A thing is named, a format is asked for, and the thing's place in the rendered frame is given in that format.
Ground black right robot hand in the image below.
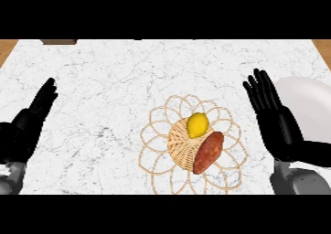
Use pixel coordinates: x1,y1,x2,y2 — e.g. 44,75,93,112
242,68,331,168

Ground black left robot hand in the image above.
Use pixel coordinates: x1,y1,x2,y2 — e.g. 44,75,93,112
0,77,59,165

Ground white plate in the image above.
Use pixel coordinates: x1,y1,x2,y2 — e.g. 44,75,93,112
271,76,331,145

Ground yellow lemon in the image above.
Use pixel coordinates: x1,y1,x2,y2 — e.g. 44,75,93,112
186,112,211,140

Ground woven wicker flower placemat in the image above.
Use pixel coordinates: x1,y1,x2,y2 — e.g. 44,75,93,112
137,93,249,196

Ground reddish brown sweet potato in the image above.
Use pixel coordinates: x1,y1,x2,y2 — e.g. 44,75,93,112
192,131,226,176

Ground brown block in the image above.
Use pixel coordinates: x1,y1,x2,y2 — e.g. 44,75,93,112
40,39,78,46

